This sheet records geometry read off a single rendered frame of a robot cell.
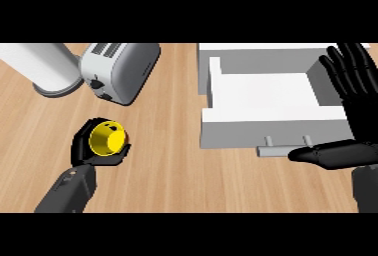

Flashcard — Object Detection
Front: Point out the yellow cup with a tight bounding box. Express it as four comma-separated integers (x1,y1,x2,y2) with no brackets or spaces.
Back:
87,121,128,157

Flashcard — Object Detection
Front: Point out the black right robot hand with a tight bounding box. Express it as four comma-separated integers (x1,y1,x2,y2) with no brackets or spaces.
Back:
286,42,378,171

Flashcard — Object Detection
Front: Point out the silver toaster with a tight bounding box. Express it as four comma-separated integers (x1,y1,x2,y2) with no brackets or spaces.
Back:
78,42,162,107

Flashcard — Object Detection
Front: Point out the white open drawer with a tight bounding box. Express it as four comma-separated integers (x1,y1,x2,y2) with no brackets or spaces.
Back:
198,56,357,150

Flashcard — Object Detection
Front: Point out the grey drawer handle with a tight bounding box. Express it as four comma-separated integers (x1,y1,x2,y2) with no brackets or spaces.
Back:
255,134,316,158

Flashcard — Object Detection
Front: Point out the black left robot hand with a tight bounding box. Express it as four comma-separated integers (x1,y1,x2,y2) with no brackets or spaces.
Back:
69,117,133,167

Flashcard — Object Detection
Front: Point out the white cabinet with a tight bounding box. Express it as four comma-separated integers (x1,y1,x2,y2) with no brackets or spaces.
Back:
196,42,372,96

